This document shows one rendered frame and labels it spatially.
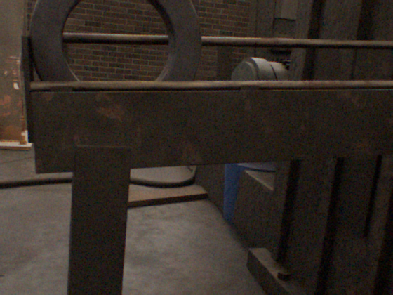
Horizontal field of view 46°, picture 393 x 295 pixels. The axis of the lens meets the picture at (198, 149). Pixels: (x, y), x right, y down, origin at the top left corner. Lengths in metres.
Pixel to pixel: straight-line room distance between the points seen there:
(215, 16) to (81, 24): 1.90
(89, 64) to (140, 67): 0.70
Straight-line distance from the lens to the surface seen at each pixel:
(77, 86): 0.50
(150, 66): 6.71
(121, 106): 0.50
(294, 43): 0.65
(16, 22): 3.04
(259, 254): 1.51
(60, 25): 0.51
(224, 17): 7.00
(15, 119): 3.08
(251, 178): 1.74
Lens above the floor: 0.67
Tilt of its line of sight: 12 degrees down
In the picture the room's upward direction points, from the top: 6 degrees clockwise
